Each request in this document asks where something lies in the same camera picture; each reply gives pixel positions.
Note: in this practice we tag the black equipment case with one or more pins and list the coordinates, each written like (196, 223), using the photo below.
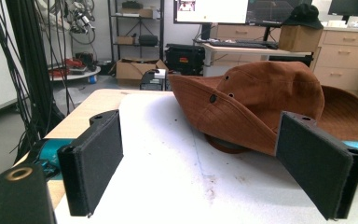
(185, 59)

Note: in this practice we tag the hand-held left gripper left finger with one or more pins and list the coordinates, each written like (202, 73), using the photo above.
(90, 161)

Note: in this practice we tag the brown bucket hat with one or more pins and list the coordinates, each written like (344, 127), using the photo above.
(261, 102)

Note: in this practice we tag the black bucket hat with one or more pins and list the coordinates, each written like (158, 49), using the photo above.
(304, 16)

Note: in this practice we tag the open cardboard box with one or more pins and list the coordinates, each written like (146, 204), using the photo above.
(133, 71)

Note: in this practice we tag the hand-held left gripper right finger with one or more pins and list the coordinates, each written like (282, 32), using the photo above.
(317, 168)

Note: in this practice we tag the cardboard box on shelf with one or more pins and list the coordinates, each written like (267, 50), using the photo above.
(125, 40)

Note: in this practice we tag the round white platform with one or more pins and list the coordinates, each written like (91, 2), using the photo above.
(74, 73)

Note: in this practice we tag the black metal shelf rack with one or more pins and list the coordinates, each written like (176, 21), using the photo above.
(136, 28)

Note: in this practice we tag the beige drawer cabinet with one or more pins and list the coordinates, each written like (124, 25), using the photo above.
(345, 56)

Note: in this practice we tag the white desk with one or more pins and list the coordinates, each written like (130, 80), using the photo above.
(230, 54)

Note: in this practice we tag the dark computer monitor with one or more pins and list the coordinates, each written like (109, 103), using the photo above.
(352, 7)

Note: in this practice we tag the black keyboard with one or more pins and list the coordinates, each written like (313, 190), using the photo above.
(239, 44)

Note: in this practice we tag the small cardboard box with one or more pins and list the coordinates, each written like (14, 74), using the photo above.
(299, 38)

